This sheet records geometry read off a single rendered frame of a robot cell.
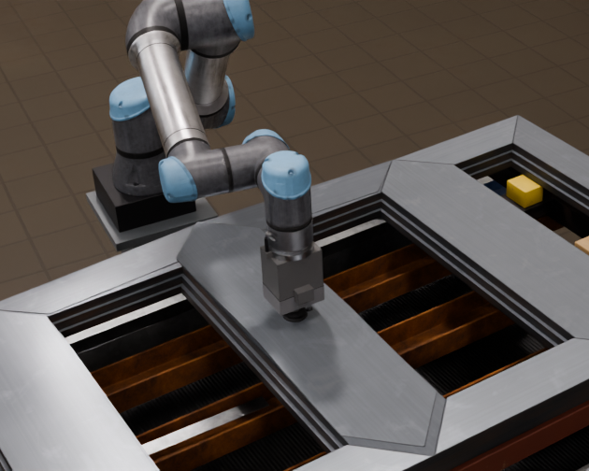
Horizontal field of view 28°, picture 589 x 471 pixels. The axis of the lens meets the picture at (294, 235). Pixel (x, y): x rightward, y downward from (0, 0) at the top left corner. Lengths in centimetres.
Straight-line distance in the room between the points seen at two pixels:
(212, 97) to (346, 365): 80
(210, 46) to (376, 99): 240
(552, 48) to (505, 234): 282
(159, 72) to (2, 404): 62
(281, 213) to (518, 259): 51
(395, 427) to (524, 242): 55
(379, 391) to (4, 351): 64
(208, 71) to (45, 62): 281
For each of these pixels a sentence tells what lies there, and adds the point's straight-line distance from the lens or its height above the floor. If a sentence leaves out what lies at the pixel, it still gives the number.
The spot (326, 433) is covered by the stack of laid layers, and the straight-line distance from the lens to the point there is 183.
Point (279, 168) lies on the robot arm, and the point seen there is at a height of 118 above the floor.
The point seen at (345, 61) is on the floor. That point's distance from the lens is 488.
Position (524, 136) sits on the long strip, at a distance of 255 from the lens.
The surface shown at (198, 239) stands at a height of 86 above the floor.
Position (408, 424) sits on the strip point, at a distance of 181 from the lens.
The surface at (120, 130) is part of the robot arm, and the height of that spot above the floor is 90.
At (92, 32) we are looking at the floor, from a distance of 536.
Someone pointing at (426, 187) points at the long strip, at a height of 86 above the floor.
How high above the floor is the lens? 210
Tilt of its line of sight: 34 degrees down
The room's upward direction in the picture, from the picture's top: 4 degrees counter-clockwise
